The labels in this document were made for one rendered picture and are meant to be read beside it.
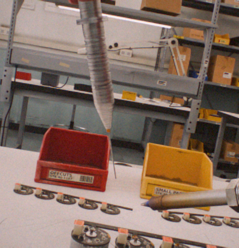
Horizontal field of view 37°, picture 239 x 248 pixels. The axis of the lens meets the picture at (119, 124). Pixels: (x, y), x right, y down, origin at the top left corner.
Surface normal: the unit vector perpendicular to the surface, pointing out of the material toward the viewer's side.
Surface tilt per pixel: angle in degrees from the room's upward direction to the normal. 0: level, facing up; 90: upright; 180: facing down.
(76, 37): 90
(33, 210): 0
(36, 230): 0
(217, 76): 90
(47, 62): 90
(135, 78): 90
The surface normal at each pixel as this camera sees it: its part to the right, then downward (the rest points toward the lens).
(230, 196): -0.73, -0.04
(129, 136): 0.04, 0.14
